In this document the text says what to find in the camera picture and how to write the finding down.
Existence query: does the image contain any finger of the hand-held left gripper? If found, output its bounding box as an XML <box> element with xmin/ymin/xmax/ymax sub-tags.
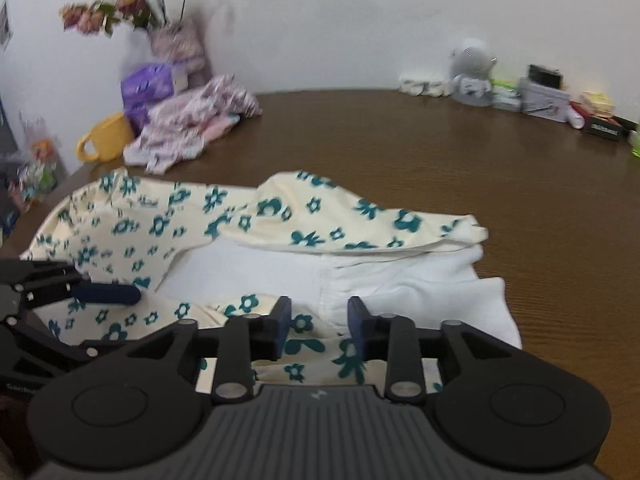
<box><xmin>20</xmin><ymin>261</ymin><xmax>142</xmax><ymax>311</ymax></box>
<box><xmin>15</xmin><ymin>317</ymin><xmax>101</xmax><ymax>368</ymax></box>

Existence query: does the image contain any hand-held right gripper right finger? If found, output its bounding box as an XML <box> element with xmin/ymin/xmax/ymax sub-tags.
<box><xmin>348</xmin><ymin>296</ymin><xmax>516</xmax><ymax>405</ymax></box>

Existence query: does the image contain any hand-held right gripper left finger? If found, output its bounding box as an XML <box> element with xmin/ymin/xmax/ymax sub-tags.
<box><xmin>127</xmin><ymin>296</ymin><xmax>292</xmax><ymax>405</ymax></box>

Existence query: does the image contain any cream dress with teal flowers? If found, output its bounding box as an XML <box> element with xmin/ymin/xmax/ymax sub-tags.
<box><xmin>20</xmin><ymin>169</ymin><xmax>523</xmax><ymax>396</ymax></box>

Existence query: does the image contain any colourful packet rack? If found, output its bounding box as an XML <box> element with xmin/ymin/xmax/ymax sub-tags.
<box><xmin>0</xmin><ymin>110</ymin><xmax>66</xmax><ymax>241</ymax></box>

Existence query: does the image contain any yellow mug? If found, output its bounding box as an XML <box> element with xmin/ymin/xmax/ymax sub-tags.
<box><xmin>76</xmin><ymin>112</ymin><xmax>136</xmax><ymax>163</ymax></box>

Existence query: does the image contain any purple tissue pack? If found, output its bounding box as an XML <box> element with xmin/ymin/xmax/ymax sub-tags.
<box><xmin>121</xmin><ymin>63</ymin><xmax>176</xmax><ymax>106</ymax></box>
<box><xmin>124</xmin><ymin>102</ymin><xmax>153</xmax><ymax>131</ymax></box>

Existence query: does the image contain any pink floral garment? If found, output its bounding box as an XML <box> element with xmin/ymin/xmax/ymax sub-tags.
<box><xmin>123</xmin><ymin>74</ymin><xmax>263</xmax><ymax>175</ymax></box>

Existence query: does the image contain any white block row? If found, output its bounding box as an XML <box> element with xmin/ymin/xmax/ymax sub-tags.
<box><xmin>398</xmin><ymin>76</ymin><xmax>453</xmax><ymax>97</ymax></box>

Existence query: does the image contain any purple mottled vase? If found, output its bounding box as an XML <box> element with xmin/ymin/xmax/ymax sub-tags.
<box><xmin>149</xmin><ymin>20</ymin><xmax>206</xmax><ymax>73</ymax></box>

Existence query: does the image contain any green white packet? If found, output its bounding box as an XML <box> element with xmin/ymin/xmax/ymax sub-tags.
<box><xmin>491</xmin><ymin>79</ymin><xmax>522</xmax><ymax>111</ymax></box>

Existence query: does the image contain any white astronaut figurine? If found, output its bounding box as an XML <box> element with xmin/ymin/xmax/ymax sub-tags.
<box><xmin>450</xmin><ymin>37</ymin><xmax>498</xmax><ymax>107</ymax></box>

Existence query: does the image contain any grey tin box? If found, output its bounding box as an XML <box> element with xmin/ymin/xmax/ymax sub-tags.
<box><xmin>517</xmin><ymin>77</ymin><xmax>571</xmax><ymax>122</ymax></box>

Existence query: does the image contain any black charger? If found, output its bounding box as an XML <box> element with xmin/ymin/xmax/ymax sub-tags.
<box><xmin>528</xmin><ymin>64</ymin><xmax>563</xmax><ymax>88</ymax></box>

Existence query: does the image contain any black flat box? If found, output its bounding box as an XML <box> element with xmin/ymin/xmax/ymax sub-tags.
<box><xmin>582</xmin><ymin>115</ymin><xmax>638</xmax><ymax>142</ymax></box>

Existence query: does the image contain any yellow small container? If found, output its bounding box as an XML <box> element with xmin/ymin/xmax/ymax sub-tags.
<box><xmin>580</xmin><ymin>91</ymin><xmax>615</xmax><ymax>118</ymax></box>

